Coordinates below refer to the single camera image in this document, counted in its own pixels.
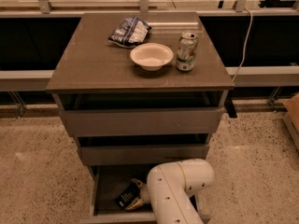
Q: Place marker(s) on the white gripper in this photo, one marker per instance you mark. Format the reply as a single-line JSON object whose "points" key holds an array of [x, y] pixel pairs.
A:
{"points": [[144, 193]]}

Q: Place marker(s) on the black rxbar chocolate bar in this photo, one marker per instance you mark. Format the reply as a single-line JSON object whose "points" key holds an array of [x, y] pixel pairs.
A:
{"points": [[127, 196]]}

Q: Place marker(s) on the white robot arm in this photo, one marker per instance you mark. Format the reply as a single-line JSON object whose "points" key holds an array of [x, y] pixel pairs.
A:
{"points": [[169, 188]]}

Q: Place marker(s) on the bottom grey drawer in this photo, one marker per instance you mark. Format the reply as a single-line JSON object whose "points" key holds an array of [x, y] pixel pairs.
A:
{"points": [[109, 183]]}

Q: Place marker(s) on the grey drawer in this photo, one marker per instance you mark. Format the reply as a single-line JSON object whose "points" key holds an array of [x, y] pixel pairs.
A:
{"points": [[109, 183], [141, 121], [120, 155]]}

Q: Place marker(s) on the middle grey drawer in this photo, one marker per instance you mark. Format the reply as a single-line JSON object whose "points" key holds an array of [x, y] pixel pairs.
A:
{"points": [[120, 155]]}

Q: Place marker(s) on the top grey drawer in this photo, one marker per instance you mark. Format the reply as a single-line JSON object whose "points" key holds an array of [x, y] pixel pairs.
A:
{"points": [[141, 121]]}

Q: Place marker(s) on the grey drawer cabinet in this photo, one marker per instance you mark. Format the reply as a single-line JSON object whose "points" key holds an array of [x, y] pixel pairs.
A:
{"points": [[95, 74]]}

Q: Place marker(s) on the white bowl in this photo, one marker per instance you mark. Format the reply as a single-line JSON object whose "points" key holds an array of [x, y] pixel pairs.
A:
{"points": [[151, 56]]}

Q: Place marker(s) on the green white soda can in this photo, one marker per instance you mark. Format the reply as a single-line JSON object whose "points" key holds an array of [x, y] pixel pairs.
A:
{"points": [[186, 54]]}

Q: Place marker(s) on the blue white chip bag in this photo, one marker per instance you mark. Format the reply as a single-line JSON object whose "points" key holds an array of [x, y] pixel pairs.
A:
{"points": [[130, 32]]}

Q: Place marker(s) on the wooden box at right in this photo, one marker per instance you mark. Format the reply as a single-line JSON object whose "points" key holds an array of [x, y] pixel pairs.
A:
{"points": [[291, 118]]}

